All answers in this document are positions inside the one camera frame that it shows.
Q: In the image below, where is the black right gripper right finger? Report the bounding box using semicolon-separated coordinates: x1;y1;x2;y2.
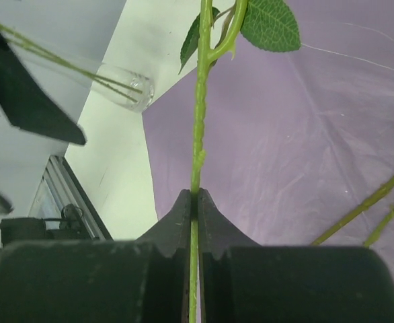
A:
198;189;394;322

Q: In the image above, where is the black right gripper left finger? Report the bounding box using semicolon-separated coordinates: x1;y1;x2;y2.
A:
0;190;191;322

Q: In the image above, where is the pink flower stem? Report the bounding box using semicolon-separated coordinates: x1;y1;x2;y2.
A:
0;23;143;103

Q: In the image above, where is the pink and purple wrapping paper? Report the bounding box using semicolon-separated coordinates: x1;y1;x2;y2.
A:
141;0;394;256

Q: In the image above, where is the peach flower bunch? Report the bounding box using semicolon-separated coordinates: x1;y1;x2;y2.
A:
311;175;394;246

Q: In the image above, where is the yellow flower bunch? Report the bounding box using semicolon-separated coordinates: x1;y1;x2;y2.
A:
180;1;301;322

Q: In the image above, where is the clear glass vase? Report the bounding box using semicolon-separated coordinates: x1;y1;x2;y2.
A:
22;50;154;113

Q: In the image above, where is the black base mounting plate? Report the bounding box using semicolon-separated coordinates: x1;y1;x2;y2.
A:
0;154;114;256

